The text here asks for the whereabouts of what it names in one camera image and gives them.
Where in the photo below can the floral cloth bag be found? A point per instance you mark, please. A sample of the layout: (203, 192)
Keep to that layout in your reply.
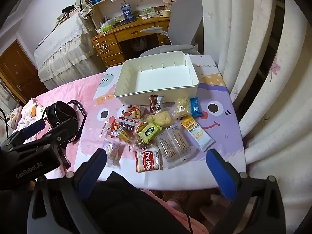
(86, 11)

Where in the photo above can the red white cookies packet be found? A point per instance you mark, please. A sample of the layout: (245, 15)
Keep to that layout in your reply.
(148, 160)

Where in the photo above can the green tissue packet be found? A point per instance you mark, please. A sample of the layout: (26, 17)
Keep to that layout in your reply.
(107, 28)

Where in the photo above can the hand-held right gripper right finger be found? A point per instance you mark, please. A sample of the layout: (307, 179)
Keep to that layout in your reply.
(219, 173)

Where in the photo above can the blue snack packet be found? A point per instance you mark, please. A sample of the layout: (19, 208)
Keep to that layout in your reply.
(196, 107)

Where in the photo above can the black hat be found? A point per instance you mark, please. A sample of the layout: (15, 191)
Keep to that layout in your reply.
(69, 8)

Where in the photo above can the green box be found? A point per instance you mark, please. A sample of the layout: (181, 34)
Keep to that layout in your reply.
(148, 11)

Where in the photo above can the blue gift bag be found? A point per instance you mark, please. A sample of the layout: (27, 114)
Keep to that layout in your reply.
(128, 12)

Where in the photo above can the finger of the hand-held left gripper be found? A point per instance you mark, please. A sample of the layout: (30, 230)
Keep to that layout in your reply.
(34, 128)
(61, 131)

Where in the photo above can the green snack packet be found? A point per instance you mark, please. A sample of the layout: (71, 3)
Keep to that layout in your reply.
(149, 132)

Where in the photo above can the grey office chair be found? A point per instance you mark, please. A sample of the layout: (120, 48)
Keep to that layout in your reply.
(185, 22)

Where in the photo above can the clear double biscuit packet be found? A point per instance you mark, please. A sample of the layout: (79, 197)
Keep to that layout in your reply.
(173, 146)

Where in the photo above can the person's black clothing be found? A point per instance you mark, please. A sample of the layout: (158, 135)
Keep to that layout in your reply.
(121, 199)

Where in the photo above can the purple white snack packet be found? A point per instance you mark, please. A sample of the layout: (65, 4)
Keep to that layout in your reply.
(111, 152)

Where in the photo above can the white red bread packet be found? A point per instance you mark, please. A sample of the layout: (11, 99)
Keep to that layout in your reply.
(131, 112)

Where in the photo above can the small orange candy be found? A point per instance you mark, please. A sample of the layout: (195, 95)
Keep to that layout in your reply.
(116, 126)

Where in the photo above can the yellow cup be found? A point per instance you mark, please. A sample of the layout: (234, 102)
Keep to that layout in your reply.
(166, 13)

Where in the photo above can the small yellow candy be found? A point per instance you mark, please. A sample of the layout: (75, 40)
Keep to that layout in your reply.
(124, 135)

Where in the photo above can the round nut cake packet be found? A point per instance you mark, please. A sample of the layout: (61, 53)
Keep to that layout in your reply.
(140, 144)
(140, 127)

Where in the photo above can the brown chocolate snack packet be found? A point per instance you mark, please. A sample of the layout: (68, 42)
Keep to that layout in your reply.
(154, 103)

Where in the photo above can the wooden desk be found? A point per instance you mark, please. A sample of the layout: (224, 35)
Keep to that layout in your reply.
(126, 31)

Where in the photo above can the white lace cover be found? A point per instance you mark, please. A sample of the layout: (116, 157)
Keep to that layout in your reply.
(63, 48)

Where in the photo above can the white plastic storage box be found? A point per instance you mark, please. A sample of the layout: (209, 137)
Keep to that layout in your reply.
(156, 78)

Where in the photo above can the yellow rice cake packet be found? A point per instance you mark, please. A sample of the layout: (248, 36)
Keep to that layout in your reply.
(160, 118)

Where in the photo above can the red label dark snack packet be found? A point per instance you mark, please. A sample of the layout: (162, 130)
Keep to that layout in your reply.
(128, 123)

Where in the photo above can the wooden door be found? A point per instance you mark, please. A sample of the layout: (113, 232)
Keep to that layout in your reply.
(14, 70)

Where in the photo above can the wooden bookshelf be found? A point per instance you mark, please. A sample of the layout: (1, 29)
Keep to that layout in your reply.
(107, 7)

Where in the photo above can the clear puffed snack packet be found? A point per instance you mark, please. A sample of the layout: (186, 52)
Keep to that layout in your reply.
(181, 107)

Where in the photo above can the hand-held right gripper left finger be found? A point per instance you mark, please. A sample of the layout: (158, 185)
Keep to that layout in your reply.
(97, 168)

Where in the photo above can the stack of books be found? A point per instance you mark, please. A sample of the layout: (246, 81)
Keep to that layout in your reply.
(64, 17)

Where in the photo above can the white floral curtain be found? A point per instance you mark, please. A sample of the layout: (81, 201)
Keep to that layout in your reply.
(243, 41)

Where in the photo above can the white orange oat bar packet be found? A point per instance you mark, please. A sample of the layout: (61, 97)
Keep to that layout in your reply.
(198, 134)

